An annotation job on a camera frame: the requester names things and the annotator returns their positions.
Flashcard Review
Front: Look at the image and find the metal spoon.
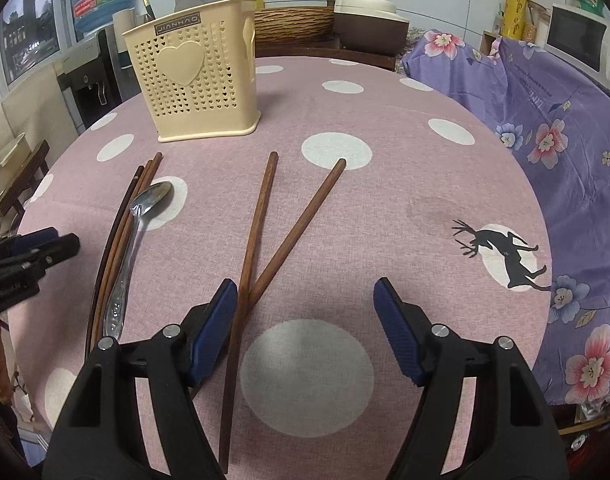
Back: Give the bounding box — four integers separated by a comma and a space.
102, 181, 175, 342

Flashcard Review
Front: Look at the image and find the pink polka dot tablecloth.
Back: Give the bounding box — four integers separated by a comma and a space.
7, 55, 553, 480

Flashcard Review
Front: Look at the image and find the purple floral cloth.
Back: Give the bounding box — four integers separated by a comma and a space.
400, 29, 610, 406

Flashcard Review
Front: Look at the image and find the dark wooden side table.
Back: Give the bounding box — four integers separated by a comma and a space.
255, 40, 397, 72

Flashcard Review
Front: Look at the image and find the dark wooden stool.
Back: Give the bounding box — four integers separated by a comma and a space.
0, 140, 50, 218

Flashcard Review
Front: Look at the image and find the brown white rice cooker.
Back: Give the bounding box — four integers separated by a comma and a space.
332, 0, 411, 56

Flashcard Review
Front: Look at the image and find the black water dispenser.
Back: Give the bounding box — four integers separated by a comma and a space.
55, 25, 128, 133

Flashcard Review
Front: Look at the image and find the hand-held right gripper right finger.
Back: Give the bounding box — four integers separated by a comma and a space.
373, 276, 571, 480

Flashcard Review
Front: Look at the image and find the cream perforated utensil holder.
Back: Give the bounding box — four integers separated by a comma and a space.
122, 0, 262, 143

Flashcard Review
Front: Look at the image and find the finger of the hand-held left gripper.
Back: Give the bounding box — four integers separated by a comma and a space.
0, 226, 60, 261
12, 233, 82, 276

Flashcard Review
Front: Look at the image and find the woven basket basin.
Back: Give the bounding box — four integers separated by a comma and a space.
252, 5, 336, 46

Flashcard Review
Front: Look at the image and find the white microwave oven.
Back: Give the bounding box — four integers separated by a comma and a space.
544, 2, 610, 96

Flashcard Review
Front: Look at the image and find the sliding window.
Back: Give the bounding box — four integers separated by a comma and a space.
0, 0, 73, 96

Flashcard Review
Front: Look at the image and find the short yellow roll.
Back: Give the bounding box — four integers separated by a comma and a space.
502, 0, 530, 41

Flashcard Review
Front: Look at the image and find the glass jar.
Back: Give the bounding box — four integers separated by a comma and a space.
522, 2, 548, 43

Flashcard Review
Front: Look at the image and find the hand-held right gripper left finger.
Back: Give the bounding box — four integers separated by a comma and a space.
42, 279, 239, 480

